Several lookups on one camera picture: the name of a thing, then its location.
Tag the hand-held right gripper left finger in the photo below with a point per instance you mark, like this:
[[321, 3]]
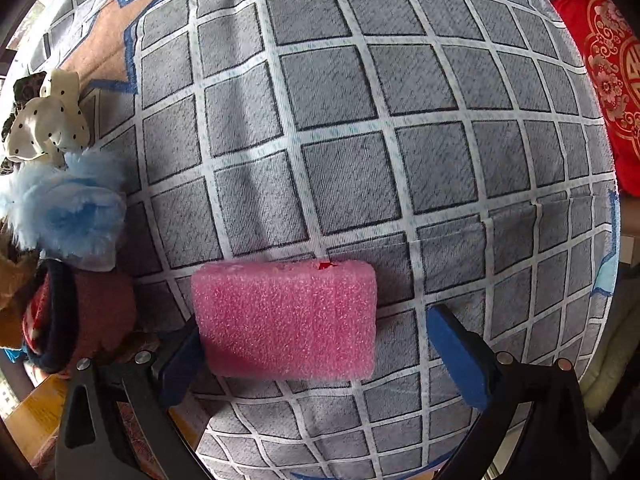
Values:
[[177, 371]]

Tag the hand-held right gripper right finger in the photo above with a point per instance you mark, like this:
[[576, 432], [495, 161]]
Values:
[[460, 355]]

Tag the navy and pink knit sock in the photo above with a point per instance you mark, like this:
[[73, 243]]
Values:
[[100, 305]]

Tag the pink foam sponge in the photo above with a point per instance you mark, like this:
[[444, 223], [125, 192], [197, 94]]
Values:
[[285, 320]]

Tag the beige sock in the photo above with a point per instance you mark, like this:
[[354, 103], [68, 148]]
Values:
[[12, 285]]

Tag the fluffy light blue sock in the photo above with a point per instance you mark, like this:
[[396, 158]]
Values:
[[70, 210]]

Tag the white polka dot scrunchie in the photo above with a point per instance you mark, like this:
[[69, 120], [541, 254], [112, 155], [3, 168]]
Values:
[[45, 125]]

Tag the leopard print scrunchie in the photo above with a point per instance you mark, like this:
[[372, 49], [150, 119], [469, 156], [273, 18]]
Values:
[[25, 87]]

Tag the grey checked star blanket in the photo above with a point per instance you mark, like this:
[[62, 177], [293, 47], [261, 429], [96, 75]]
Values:
[[350, 110]]

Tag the red embroidered cushion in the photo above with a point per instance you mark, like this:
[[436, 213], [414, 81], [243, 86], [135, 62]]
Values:
[[600, 60]]

